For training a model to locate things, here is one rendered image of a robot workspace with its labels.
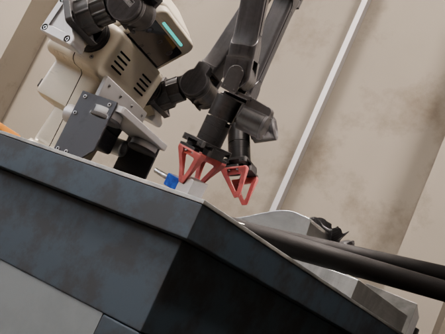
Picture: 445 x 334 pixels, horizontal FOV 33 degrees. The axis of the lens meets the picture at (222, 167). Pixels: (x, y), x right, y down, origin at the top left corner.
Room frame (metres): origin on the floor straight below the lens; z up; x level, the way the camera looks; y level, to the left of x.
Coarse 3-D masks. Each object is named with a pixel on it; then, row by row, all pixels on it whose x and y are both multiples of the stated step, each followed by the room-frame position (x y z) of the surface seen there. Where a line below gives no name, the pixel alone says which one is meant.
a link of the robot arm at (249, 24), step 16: (240, 0) 1.48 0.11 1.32; (256, 0) 1.47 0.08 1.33; (240, 16) 1.48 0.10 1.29; (256, 16) 1.47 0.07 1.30; (240, 32) 1.48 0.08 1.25; (256, 32) 1.48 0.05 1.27; (240, 48) 1.48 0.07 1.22; (256, 48) 1.49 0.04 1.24; (224, 64) 1.50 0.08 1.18; (240, 64) 1.49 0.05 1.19; (256, 64) 1.53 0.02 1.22
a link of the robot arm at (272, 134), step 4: (272, 120) 1.84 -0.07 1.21; (272, 124) 1.83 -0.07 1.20; (276, 124) 1.87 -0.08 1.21; (272, 128) 1.83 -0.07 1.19; (276, 128) 1.87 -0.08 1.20; (268, 132) 1.84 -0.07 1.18; (272, 132) 1.83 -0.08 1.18; (276, 132) 1.87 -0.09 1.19; (264, 136) 1.85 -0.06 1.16; (268, 136) 1.84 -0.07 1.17; (272, 136) 1.84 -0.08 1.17; (276, 136) 1.86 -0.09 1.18; (256, 140) 1.86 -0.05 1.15; (260, 140) 1.86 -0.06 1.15; (264, 140) 1.86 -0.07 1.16; (268, 140) 1.86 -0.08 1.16; (272, 140) 1.86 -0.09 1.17
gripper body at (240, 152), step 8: (232, 144) 1.87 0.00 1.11; (240, 144) 1.86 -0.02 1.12; (248, 144) 1.89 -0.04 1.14; (232, 152) 1.86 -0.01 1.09; (240, 152) 1.86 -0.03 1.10; (248, 152) 1.87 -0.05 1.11; (232, 160) 1.84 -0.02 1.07; (240, 160) 1.82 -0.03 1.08; (248, 160) 1.84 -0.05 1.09; (256, 168) 1.91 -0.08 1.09
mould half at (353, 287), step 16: (272, 224) 1.35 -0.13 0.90; (288, 224) 1.33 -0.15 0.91; (304, 224) 1.31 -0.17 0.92; (320, 272) 1.27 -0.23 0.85; (336, 272) 1.25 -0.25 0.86; (352, 288) 1.23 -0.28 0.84; (368, 288) 1.27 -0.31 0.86; (368, 304) 1.29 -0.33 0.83; (384, 304) 1.34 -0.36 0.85; (384, 320) 1.36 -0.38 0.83; (400, 320) 1.41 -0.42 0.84
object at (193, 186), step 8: (168, 176) 1.59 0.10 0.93; (176, 176) 1.58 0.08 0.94; (168, 184) 1.59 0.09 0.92; (176, 184) 1.58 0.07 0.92; (184, 184) 1.56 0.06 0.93; (192, 184) 1.55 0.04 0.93; (200, 184) 1.56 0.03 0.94; (184, 192) 1.55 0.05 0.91; (192, 192) 1.56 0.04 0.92; (200, 192) 1.58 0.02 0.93
